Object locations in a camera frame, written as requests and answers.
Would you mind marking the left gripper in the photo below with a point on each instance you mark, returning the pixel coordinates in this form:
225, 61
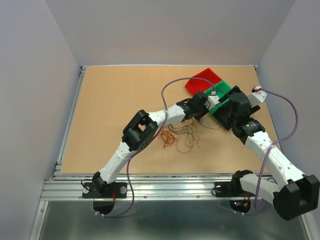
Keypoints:
205, 110

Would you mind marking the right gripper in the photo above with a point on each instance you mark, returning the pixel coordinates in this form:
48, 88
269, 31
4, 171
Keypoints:
235, 89

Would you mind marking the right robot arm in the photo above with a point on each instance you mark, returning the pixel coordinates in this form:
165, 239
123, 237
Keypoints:
288, 189

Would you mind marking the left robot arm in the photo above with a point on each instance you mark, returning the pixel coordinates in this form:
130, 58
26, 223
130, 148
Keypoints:
141, 131

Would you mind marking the black plastic bin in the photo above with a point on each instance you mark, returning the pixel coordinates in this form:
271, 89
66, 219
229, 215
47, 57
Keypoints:
220, 114

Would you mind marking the green plastic bin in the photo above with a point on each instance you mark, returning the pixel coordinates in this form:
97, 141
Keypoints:
221, 89

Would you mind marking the red plastic bin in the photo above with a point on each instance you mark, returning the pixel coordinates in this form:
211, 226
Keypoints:
202, 81

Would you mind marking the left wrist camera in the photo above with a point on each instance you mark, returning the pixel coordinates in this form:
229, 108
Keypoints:
213, 99

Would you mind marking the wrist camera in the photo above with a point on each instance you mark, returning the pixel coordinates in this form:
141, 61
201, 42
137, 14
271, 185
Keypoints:
213, 99
257, 97

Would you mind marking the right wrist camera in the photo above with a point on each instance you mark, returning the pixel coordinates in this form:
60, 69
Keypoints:
257, 97

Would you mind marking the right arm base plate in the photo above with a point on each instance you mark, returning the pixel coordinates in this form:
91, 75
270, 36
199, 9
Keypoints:
227, 189

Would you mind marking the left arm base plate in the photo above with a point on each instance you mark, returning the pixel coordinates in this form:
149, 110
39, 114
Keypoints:
116, 190

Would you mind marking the aluminium rail frame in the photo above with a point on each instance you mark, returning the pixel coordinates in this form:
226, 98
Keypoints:
172, 201

